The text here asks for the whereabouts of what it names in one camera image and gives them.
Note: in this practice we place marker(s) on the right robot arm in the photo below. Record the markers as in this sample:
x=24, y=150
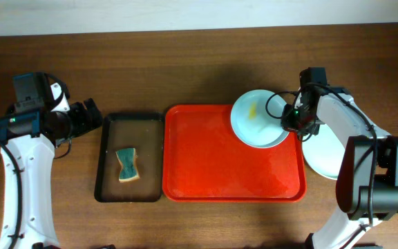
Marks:
x=367, y=184

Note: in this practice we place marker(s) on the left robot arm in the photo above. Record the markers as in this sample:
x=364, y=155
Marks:
x=28, y=140

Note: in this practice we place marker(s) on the green yellow sponge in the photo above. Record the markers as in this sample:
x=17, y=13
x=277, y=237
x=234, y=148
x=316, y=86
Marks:
x=127, y=159

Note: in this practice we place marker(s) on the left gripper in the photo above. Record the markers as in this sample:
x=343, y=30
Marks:
x=80, y=116

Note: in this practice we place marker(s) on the red plastic tray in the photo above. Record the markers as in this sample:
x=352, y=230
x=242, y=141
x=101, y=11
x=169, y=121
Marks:
x=204, y=161

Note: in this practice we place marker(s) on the light blue plate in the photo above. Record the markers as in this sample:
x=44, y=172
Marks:
x=251, y=121

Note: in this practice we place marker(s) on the pale green plate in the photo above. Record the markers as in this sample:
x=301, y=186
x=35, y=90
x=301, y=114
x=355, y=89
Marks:
x=324, y=153

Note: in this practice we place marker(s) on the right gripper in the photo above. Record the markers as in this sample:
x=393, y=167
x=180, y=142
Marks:
x=289, y=118

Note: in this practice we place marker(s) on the black plastic tray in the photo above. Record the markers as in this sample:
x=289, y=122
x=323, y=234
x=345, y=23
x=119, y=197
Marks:
x=143, y=132

